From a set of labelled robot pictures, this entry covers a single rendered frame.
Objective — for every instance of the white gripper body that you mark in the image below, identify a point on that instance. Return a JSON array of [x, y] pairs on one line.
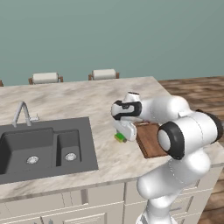
[[128, 130]]

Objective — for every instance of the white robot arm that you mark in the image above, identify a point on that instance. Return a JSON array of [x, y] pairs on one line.
[[186, 137]]

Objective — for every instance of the green and yellow sponge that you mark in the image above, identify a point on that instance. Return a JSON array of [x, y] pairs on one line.
[[118, 136]]

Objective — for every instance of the brown wooden cutting board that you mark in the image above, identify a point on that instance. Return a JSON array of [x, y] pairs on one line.
[[147, 140]]

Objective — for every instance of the wide cream drawer front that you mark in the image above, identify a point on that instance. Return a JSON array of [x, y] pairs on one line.
[[131, 194], [186, 208]]

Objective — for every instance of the small cream drawer front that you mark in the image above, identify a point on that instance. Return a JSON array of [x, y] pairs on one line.
[[105, 194]]

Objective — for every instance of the cream cupboard door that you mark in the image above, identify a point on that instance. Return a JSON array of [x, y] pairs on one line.
[[87, 214]]

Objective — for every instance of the dark grey double sink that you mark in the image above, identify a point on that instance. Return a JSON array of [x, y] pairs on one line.
[[35, 151]]

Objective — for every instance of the silver tap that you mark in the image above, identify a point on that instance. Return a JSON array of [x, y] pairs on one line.
[[26, 112]]

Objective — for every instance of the cream panel under sink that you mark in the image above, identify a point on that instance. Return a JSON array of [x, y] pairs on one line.
[[35, 205]]

